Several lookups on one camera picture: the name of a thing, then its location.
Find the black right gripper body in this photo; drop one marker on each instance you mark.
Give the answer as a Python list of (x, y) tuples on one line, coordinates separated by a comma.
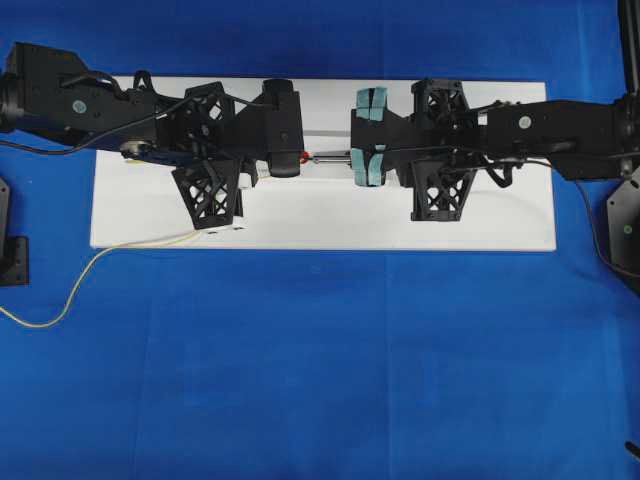
[(409, 140)]

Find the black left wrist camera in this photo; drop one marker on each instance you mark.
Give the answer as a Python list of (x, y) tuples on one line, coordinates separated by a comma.
[(283, 128)]

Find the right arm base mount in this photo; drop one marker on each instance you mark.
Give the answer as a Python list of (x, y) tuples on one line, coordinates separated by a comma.
[(622, 211)]

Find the blue table cloth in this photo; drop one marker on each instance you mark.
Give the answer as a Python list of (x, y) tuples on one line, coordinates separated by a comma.
[(317, 365)]

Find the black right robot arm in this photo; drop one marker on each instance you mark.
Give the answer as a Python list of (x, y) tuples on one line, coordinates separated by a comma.
[(581, 141)]

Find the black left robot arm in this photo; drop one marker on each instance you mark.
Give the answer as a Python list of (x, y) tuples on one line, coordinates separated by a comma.
[(52, 94)]

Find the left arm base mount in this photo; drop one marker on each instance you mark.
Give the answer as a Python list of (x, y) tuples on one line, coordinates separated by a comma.
[(14, 250)]

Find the red handled soldering iron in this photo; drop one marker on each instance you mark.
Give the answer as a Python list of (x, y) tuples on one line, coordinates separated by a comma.
[(331, 160)]

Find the large white base board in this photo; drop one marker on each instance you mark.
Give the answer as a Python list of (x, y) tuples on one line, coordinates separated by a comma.
[(141, 202)]

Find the teal taped right wrist camera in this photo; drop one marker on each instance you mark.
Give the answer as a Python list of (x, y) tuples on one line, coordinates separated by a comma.
[(368, 137)]

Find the small raised white plate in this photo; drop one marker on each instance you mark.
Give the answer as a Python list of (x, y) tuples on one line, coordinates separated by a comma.
[(326, 143)]

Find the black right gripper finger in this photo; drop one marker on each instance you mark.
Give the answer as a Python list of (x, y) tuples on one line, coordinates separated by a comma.
[(439, 194), (437, 99)]

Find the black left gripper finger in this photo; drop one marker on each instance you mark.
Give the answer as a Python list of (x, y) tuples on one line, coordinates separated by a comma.
[(210, 191), (211, 101)]

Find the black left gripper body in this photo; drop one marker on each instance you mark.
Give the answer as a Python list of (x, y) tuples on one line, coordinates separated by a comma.
[(169, 131)]

